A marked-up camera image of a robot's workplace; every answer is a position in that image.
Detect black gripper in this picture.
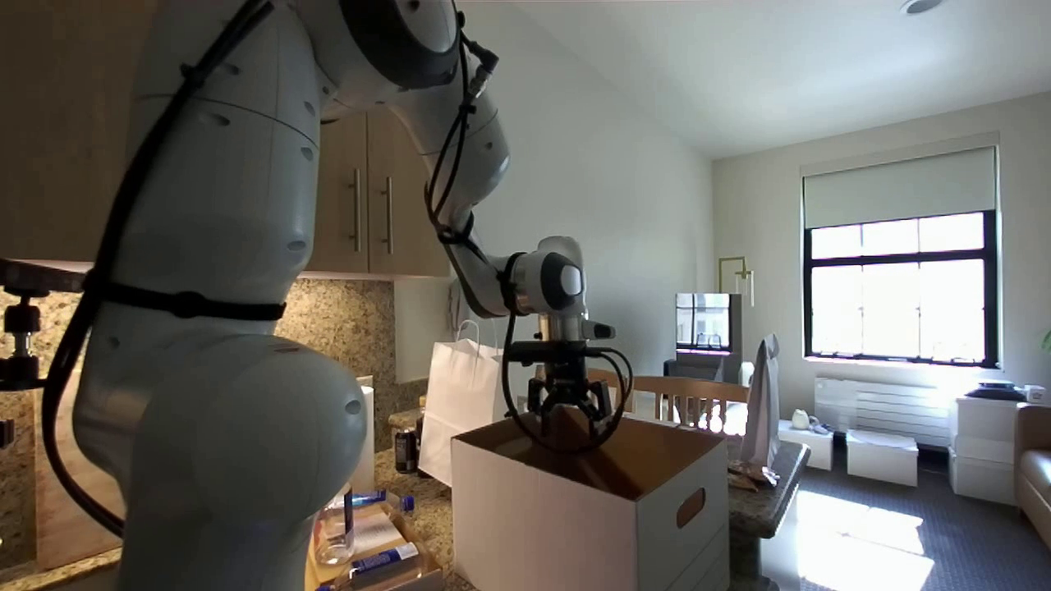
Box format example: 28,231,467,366
532,358,601,439

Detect white cardboard box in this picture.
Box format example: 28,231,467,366
448,411,731,591

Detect brown box with white label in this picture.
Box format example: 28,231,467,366
306,494,422,591

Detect small white storage box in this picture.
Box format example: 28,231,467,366
777,418,837,473

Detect wide white storage box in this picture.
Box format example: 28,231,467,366
843,427,922,489

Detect white paper bag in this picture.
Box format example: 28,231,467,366
416,336,518,489

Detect dark jar with cork lid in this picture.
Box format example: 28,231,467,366
394,423,422,475

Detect flat screen television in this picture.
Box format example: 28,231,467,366
673,290,736,353

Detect white paper towel roll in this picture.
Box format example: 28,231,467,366
345,374,382,503

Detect dark dining table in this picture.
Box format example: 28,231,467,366
726,436,813,542

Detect white radiator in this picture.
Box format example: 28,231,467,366
811,374,966,450

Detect black framed window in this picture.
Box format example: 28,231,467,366
800,207,1001,371

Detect half open roller blind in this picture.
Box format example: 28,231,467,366
798,143,1003,231

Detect white drawer chest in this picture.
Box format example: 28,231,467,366
950,392,1032,508

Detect black flat item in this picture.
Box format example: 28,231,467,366
966,376,1032,405

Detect beige sofa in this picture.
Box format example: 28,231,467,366
1016,405,1051,551

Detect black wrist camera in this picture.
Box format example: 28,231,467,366
505,338,603,366

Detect wooden wall cabinet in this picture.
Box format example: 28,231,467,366
0,0,454,277

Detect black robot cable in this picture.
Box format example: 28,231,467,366
39,0,636,537

